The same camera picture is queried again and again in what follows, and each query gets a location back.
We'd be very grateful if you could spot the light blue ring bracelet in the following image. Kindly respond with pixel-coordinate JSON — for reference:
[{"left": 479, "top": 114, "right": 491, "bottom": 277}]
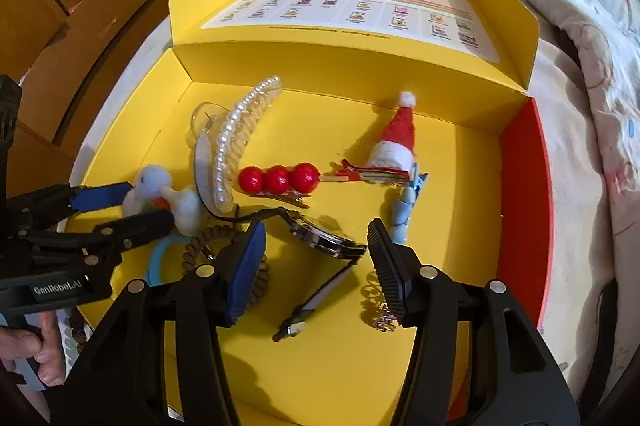
[{"left": 145, "top": 238, "right": 188, "bottom": 287}]

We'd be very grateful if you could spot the brown spiral hair tie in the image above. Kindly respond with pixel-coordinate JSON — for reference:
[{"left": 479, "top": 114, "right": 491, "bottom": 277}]
[{"left": 182, "top": 226, "right": 271, "bottom": 307}]

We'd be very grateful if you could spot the person's left hand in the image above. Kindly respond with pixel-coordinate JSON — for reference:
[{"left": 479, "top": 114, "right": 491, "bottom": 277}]
[{"left": 0, "top": 308, "right": 68, "bottom": 388}]

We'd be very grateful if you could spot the light blue hair clip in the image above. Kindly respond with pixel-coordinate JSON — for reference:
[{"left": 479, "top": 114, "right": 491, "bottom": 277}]
[{"left": 387, "top": 163, "right": 430, "bottom": 244}]

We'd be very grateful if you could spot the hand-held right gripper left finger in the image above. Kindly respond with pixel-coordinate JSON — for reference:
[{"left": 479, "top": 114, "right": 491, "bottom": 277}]
[{"left": 50, "top": 220, "right": 268, "bottom": 426}]

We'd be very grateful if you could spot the pearl hair claw clip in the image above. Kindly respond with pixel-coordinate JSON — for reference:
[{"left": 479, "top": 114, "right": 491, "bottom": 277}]
[{"left": 187, "top": 74, "right": 286, "bottom": 217}]

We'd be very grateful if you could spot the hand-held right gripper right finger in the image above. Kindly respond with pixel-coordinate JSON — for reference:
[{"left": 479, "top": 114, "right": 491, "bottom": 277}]
[{"left": 367, "top": 218, "right": 582, "bottom": 426}]

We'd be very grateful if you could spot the yellow cardboard box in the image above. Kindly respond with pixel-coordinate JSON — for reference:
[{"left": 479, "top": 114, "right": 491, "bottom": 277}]
[{"left": 65, "top": 0, "right": 556, "bottom": 426}]

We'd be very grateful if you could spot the santa hat hair clip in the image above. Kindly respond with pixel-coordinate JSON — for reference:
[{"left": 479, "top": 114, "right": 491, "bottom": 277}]
[{"left": 330, "top": 90, "right": 418, "bottom": 185}]

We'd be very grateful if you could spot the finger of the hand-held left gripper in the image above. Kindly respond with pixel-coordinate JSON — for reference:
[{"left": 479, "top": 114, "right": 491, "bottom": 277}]
[
  {"left": 7, "top": 182, "right": 135, "bottom": 231},
  {"left": 22, "top": 208, "right": 176, "bottom": 263}
]

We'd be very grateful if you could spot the white fluffy pompom clip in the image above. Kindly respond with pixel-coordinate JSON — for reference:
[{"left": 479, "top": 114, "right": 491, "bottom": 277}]
[{"left": 122, "top": 163, "right": 173, "bottom": 217}]

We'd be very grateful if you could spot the red ball hair clip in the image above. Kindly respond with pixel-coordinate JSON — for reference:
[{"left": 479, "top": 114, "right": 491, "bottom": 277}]
[{"left": 237, "top": 162, "right": 321, "bottom": 209}]

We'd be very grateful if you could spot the black wristwatch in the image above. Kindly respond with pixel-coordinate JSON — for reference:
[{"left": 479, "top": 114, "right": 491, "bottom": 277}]
[{"left": 235, "top": 206, "right": 368, "bottom": 343}]

